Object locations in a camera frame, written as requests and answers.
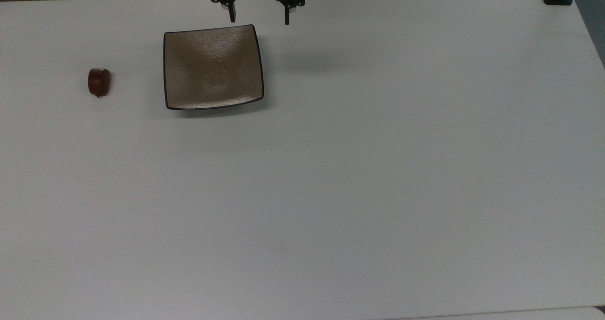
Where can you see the small round red food item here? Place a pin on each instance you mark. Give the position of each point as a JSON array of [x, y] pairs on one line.
[[99, 82]]

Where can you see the square brown ceramic plate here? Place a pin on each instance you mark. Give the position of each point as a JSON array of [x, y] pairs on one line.
[[212, 67]]

